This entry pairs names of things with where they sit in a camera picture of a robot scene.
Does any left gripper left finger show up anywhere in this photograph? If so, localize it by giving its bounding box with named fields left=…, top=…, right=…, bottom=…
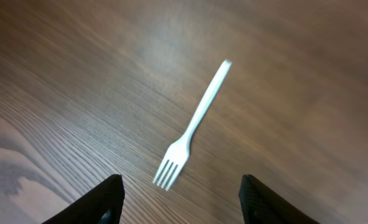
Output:
left=44, top=174, right=125, bottom=224

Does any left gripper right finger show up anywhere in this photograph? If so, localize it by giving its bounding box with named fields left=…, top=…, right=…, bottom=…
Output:
left=238, top=174, right=319, bottom=224

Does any white plastic fork far left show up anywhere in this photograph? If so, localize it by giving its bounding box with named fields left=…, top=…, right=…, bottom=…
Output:
left=153, top=60, right=232, bottom=191

